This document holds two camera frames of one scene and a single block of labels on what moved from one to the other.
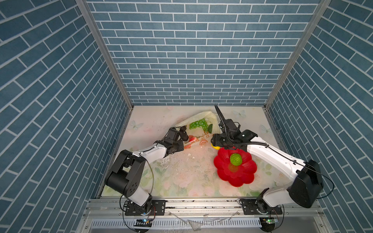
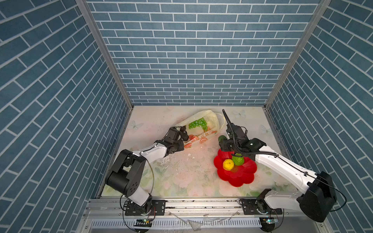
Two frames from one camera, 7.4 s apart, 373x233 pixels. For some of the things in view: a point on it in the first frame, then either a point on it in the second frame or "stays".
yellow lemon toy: (216, 147) -> (228, 164)
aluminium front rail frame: (107, 215) stays
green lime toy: (236, 159) stays
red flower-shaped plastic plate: (237, 175) stays
